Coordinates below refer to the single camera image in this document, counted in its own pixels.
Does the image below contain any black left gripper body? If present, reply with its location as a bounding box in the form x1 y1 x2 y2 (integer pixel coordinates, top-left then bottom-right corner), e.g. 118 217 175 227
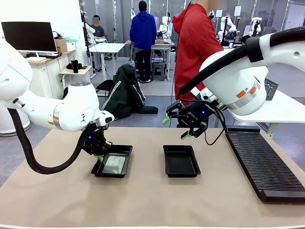
82 124 105 156

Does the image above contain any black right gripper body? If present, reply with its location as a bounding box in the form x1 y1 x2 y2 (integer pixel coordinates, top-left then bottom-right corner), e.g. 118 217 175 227
177 101 216 133

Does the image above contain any green perforated circuit board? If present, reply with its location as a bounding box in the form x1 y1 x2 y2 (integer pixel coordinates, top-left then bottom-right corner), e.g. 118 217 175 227
102 155 127 175

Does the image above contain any black plastic ESD tray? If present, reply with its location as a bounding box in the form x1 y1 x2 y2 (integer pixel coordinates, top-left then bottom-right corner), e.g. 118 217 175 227
163 145 202 178
91 144 133 178

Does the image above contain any grey plastic stool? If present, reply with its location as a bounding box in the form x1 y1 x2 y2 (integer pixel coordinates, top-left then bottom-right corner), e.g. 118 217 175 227
152 62 166 82

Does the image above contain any dark green striped jacket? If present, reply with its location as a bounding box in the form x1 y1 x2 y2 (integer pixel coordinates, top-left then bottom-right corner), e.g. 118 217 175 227
101 60 159 121

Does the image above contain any black metal chair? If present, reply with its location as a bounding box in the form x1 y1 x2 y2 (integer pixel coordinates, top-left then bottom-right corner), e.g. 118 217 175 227
95 79 115 98

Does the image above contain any grey workbench table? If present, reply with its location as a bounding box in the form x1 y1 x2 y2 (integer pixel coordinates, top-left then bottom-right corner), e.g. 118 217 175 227
124 39 176 81

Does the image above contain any small wooden side table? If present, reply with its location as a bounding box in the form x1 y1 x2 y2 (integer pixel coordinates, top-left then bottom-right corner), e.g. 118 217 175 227
59 65 94 99

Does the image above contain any person in red jacket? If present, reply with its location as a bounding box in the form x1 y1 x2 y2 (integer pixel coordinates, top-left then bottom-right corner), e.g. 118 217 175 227
171 0 225 107

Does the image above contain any black slotted board rack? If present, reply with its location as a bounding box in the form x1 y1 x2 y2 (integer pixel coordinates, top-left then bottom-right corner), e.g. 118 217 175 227
225 126 305 203

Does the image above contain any black tumbler with straw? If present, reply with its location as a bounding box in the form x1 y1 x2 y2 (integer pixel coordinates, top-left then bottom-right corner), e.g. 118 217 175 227
71 56 80 73

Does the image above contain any grey plastic mesh basket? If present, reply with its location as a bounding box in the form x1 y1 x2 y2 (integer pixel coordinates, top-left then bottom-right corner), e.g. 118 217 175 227
264 78 279 101

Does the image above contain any white cabinet with wooden top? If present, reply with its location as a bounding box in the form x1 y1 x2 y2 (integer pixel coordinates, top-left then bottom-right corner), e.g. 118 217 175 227
23 49 77 100

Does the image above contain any person in blue hoodie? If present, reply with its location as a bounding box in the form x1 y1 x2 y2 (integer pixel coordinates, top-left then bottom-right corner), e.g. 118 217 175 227
129 0 158 84

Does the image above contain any white height-adjustable table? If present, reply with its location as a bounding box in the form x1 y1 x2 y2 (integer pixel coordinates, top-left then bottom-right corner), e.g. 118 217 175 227
214 47 305 138

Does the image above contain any white desk with white legs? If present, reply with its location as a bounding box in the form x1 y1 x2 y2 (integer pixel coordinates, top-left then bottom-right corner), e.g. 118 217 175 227
88 42 126 81

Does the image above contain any white cylindrical air purifier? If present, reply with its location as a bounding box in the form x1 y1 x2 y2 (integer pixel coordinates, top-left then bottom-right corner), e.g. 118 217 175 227
0 102 31 137

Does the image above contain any black keyboard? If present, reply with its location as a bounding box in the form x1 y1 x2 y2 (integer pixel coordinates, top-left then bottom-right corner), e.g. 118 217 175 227
38 53 63 59

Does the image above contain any brown cardboard box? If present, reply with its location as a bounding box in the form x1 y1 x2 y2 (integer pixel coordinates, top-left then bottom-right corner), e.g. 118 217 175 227
54 37 68 53

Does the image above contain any seated person in grey shirt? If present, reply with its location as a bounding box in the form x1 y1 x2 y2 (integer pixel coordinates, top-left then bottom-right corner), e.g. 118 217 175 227
91 14 106 39

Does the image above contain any black computer monitor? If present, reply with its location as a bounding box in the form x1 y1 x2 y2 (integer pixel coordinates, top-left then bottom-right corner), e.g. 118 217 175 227
1 21 58 62

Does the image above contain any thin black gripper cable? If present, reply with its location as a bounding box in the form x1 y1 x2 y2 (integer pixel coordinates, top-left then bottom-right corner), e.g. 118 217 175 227
177 92 229 146

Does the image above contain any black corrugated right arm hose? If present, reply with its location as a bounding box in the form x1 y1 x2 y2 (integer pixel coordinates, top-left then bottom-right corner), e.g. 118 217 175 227
179 26 305 95

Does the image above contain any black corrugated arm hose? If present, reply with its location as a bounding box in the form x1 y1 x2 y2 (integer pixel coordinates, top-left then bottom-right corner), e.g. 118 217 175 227
179 26 305 95
7 108 96 175

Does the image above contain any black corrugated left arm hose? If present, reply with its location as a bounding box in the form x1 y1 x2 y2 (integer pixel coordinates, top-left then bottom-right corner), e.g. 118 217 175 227
7 108 96 175

